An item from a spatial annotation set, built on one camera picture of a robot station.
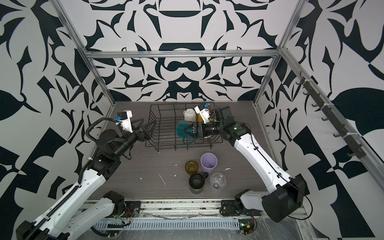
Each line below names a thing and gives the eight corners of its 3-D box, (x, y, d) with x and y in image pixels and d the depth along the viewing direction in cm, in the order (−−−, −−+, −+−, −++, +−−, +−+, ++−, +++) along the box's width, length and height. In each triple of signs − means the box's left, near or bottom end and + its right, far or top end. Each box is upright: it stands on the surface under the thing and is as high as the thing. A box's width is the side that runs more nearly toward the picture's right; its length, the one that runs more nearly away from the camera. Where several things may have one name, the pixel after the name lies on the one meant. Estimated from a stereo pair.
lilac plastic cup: (200, 175, 86) (201, 167, 76) (200, 161, 91) (201, 152, 81) (215, 175, 86) (218, 167, 76) (214, 161, 91) (217, 152, 82)
